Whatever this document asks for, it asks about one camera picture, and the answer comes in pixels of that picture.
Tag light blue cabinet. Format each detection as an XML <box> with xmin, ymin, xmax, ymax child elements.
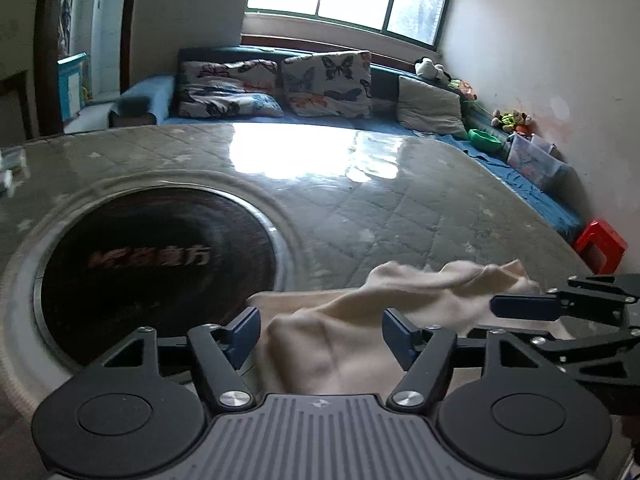
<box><xmin>57</xmin><ymin>52</ymin><xmax>91</xmax><ymax>121</ymax></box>

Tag blue sofa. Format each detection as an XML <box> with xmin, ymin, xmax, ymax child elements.
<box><xmin>109</xmin><ymin>47</ymin><xmax>586</xmax><ymax>244</ymax></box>

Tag red plastic stool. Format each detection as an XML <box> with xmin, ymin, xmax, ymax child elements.
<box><xmin>573</xmin><ymin>219</ymin><xmax>629</xmax><ymax>275</ymax></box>

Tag panda plush toy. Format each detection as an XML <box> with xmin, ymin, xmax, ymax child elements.
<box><xmin>414</xmin><ymin>56</ymin><xmax>451</xmax><ymax>84</ymax></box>

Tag butterfly print pillow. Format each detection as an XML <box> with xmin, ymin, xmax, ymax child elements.
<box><xmin>280</xmin><ymin>50</ymin><xmax>375</xmax><ymax>120</ymax></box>
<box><xmin>177</xmin><ymin>59</ymin><xmax>285</xmax><ymax>120</ymax></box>

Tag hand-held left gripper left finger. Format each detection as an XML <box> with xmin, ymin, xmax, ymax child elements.
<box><xmin>100</xmin><ymin>306</ymin><xmax>262</xmax><ymax>415</ymax></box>

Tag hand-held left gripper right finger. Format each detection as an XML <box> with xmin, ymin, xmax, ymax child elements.
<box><xmin>381</xmin><ymin>307</ymin><xmax>543</xmax><ymax>415</ymax></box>

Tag clear plastic storage box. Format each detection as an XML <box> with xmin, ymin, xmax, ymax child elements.
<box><xmin>506</xmin><ymin>132</ymin><xmax>570</xmax><ymax>192</ymax></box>

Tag cream knit garment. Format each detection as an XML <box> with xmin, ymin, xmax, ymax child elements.
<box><xmin>245</xmin><ymin>258</ymin><xmax>576</xmax><ymax>397</ymax></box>

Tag grey pillow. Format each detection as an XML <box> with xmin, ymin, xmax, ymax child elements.
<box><xmin>396</xmin><ymin>75</ymin><xmax>469</xmax><ymax>140</ymax></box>

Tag green bowl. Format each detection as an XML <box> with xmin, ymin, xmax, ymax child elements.
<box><xmin>467</xmin><ymin>128</ymin><xmax>505</xmax><ymax>152</ymax></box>

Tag dark wooden door frame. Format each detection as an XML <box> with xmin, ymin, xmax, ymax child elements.
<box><xmin>34</xmin><ymin>0</ymin><xmax>142</xmax><ymax>137</ymax></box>

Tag round black glass cooktop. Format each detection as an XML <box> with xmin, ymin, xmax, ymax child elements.
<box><xmin>33</xmin><ymin>186</ymin><xmax>279</xmax><ymax>367</ymax></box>

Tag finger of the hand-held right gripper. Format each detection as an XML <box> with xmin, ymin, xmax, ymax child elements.
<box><xmin>520</xmin><ymin>328</ymin><xmax>640</xmax><ymax>395</ymax></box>
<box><xmin>489</xmin><ymin>274</ymin><xmax>640</xmax><ymax>329</ymax></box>

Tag small brown plush toys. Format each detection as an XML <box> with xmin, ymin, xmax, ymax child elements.
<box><xmin>491</xmin><ymin>109</ymin><xmax>534</xmax><ymax>135</ymax></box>

